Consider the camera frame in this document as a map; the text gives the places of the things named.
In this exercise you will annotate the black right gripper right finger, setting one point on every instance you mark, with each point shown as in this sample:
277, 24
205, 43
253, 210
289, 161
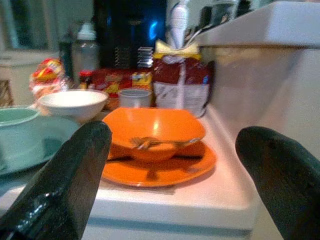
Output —
282, 175

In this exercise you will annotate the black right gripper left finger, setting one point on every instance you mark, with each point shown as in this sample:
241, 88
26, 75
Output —
57, 185

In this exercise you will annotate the light green plate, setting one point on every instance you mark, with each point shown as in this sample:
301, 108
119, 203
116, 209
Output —
57, 135

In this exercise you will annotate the light green bowl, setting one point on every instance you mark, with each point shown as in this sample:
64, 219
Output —
17, 132

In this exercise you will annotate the white round bowl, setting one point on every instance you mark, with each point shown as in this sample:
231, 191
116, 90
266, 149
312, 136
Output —
75, 101

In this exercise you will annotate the orange plate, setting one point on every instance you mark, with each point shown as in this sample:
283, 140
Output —
175, 172

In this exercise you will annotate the small dark sauce jar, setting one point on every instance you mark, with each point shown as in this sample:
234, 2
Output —
85, 79

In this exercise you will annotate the clear plastic bread bag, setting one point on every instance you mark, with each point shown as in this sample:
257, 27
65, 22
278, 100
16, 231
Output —
47, 75

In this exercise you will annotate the silver fork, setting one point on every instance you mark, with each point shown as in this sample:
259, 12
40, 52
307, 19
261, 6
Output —
160, 143

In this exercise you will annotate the orange square bowl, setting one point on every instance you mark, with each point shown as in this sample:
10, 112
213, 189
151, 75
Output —
155, 127

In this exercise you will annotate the red snack box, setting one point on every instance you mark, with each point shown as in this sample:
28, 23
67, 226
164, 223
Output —
110, 81

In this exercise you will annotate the grey metal cup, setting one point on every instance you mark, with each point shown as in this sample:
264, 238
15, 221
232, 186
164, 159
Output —
135, 98

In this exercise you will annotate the dark green bottle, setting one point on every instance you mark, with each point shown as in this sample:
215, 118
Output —
65, 55

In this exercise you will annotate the yellow and red snack packet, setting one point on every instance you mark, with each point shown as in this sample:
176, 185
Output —
142, 80

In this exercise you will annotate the red and white food bag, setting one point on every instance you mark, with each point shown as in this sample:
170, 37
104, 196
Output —
182, 85

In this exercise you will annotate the clear bottle with white cap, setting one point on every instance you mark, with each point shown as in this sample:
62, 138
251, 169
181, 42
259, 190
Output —
86, 50

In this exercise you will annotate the yellow bag clip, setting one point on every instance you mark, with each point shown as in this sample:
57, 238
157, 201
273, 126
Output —
175, 50

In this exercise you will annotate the black coffee machine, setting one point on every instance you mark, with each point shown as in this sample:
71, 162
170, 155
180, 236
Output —
130, 32

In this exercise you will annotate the white plastic bottle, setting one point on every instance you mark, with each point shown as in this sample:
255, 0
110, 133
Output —
178, 22

